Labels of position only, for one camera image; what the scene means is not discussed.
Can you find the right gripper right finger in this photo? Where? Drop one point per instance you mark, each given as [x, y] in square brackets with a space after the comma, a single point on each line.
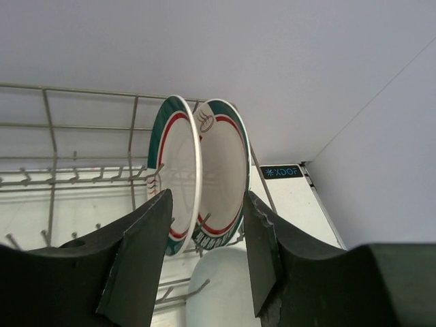
[299, 280]

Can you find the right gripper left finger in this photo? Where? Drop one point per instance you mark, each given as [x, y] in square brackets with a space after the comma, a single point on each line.
[108, 277]

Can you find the white oval plate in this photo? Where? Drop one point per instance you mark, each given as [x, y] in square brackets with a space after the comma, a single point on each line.
[220, 290]

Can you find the grey wire dish rack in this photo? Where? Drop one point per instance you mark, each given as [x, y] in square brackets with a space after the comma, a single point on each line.
[54, 173]

